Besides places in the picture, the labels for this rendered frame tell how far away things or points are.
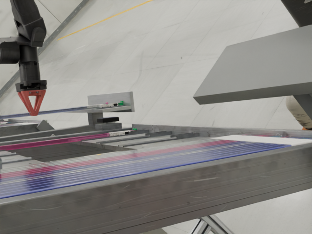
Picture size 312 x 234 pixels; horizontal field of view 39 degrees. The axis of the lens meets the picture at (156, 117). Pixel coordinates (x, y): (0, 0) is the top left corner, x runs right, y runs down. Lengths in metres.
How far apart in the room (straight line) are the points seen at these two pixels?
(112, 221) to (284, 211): 1.32
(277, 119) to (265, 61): 0.86
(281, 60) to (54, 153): 0.66
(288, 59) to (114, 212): 0.87
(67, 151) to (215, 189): 0.68
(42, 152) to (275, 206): 0.99
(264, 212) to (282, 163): 1.19
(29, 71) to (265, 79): 0.66
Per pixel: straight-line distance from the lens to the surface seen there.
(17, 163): 0.80
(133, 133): 1.15
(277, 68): 1.25
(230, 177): 0.57
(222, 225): 1.51
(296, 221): 1.71
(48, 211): 0.45
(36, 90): 1.31
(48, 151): 1.16
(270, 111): 2.23
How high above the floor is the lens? 1.21
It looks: 24 degrees down
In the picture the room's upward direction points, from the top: 44 degrees counter-clockwise
